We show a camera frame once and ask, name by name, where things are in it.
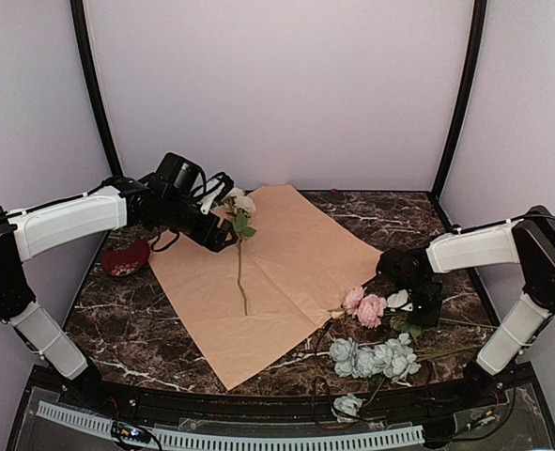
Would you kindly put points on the pink fake flower stem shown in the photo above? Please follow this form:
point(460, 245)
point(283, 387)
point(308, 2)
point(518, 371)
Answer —
point(371, 312)

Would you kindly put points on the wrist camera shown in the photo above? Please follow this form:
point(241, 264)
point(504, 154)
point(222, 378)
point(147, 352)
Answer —
point(214, 191)
point(400, 300)

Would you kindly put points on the black frame post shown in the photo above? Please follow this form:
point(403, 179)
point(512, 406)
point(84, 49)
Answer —
point(477, 25)
point(79, 21)

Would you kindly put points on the blue fake flower bunch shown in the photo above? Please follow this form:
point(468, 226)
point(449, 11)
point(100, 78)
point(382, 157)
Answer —
point(394, 359)

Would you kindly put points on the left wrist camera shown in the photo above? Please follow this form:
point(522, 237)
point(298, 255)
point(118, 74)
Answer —
point(214, 191)

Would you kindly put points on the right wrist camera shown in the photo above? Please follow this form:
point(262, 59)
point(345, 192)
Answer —
point(400, 300)

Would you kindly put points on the white fake flower stem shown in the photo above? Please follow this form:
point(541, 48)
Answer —
point(241, 209)

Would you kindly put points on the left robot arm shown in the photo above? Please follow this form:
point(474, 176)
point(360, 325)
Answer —
point(28, 233)

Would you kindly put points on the left black frame post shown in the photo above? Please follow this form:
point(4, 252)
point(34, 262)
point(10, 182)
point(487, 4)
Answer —
point(79, 21)

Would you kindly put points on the right black frame post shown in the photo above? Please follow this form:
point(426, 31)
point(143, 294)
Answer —
point(477, 25)

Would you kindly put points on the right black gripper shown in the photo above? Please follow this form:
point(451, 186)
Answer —
point(430, 318)

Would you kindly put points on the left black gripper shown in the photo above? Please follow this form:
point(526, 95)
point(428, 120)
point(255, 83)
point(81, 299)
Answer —
point(216, 243)

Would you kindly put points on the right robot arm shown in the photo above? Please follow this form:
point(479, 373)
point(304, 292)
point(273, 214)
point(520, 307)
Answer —
point(521, 247)

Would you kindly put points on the peach wrapping paper sheet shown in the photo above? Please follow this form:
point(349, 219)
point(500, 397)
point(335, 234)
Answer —
point(295, 269)

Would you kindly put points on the small circuit board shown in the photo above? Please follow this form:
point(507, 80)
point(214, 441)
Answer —
point(127, 433)

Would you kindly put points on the white slotted cable duct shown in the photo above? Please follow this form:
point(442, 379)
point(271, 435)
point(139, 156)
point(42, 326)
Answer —
point(194, 435)

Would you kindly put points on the single blue fake flower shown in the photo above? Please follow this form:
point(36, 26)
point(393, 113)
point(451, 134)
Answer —
point(348, 405)

